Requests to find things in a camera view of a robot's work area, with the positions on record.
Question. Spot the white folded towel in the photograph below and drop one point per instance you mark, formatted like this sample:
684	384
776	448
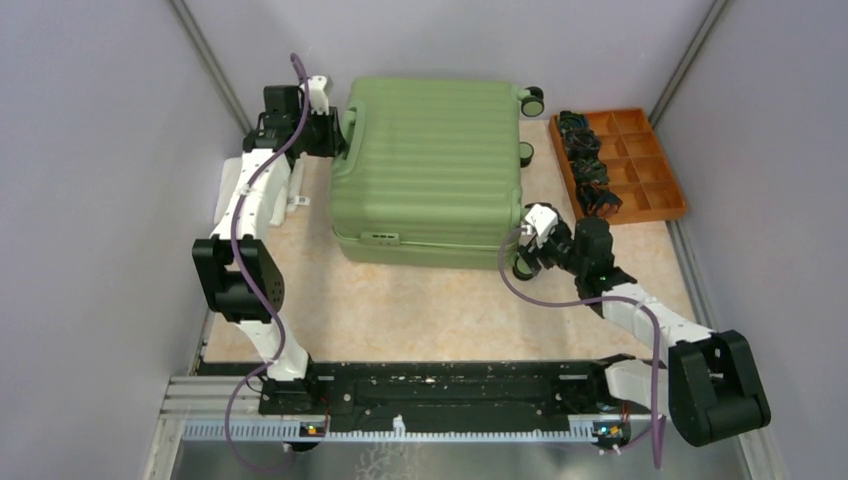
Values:
275	194

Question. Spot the orange compartment tray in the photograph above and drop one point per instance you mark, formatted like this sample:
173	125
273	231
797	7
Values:
639	172

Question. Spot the suitcase wheel front right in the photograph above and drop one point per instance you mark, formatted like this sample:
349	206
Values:
522	271

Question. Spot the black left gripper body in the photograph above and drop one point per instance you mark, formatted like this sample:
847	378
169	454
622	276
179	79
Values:
320	132

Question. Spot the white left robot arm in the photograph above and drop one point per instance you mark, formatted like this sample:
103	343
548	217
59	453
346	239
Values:
239	278

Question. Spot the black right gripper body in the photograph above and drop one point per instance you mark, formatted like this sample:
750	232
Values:
557	250

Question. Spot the green suitcase blue lining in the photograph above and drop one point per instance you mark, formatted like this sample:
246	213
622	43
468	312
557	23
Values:
431	175

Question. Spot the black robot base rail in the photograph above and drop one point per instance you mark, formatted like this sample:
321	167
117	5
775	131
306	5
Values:
443	397

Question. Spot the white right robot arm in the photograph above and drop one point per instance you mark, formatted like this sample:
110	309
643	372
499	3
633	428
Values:
705	382

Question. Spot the white slotted cable duct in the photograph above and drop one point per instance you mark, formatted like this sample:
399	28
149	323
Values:
294	431

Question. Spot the dark bundle in tray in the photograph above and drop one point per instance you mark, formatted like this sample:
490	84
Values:
598	201
581	144
590	171
569	120

